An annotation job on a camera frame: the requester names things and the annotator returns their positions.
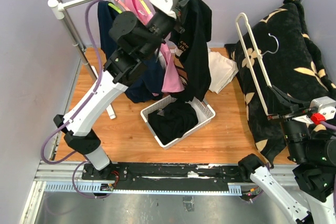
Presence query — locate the black t shirt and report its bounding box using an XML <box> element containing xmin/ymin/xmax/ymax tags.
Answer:
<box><xmin>170</xmin><ymin>0</ymin><xmax>212</xmax><ymax>102</ymax></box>
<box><xmin>148</xmin><ymin>100</ymin><xmax>198</xmax><ymax>145</ymax></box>

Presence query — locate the metal clothes rack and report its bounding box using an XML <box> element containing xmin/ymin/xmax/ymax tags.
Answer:
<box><xmin>47</xmin><ymin>0</ymin><xmax>190</xmax><ymax>120</ymax></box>

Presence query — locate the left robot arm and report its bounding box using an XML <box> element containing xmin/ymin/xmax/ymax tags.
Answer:
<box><xmin>54</xmin><ymin>0</ymin><xmax>189</xmax><ymax>180</ymax></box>

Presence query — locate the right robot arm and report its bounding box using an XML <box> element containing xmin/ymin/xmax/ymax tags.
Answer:
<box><xmin>238</xmin><ymin>86</ymin><xmax>335</xmax><ymax>223</ymax></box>

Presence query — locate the white t shirt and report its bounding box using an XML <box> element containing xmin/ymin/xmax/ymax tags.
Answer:
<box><xmin>122</xmin><ymin>0</ymin><xmax>167</xmax><ymax>70</ymax></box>

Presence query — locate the yellow hanger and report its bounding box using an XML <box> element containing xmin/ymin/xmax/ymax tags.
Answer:
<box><xmin>138</xmin><ymin>0</ymin><xmax>151</xmax><ymax>14</ymax></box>

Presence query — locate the pink white hanger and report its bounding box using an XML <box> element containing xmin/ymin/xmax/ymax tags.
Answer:
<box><xmin>111</xmin><ymin>0</ymin><xmax>130</xmax><ymax>12</ymax></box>

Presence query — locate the green hanger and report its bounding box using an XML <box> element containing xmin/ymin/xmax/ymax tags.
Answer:
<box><xmin>108</xmin><ymin>0</ymin><xmax>124</xmax><ymax>14</ymax></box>

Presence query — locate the pink t shirt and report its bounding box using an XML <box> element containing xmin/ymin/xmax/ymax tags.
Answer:
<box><xmin>117</xmin><ymin>0</ymin><xmax>186</xmax><ymax>96</ymax></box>

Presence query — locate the navy blue t shirt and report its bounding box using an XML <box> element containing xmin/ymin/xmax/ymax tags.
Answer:
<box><xmin>97</xmin><ymin>1</ymin><xmax>165</xmax><ymax>103</ymax></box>

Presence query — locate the black floral blanket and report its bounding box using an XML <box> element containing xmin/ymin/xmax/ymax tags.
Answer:
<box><xmin>225</xmin><ymin>0</ymin><xmax>335</xmax><ymax>163</ymax></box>

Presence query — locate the folded cream cloth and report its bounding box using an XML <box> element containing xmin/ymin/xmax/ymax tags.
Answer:
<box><xmin>208</xmin><ymin>51</ymin><xmax>238</xmax><ymax>94</ymax></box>

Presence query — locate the white plastic basket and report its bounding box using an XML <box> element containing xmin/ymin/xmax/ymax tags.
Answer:
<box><xmin>140</xmin><ymin>95</ymin><xmax>216</xmax><ymax>150</ymax></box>

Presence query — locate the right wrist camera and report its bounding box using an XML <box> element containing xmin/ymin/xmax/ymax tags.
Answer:
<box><xmin>304</xmin><ymin>96</ymin><xmax>335</xmax><ymax>125</ymax></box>

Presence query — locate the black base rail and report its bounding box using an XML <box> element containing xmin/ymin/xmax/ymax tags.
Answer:
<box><xmin>81</xmin><ymin>163</ymin><xmax>250</xmax><ymax>192</ymax></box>

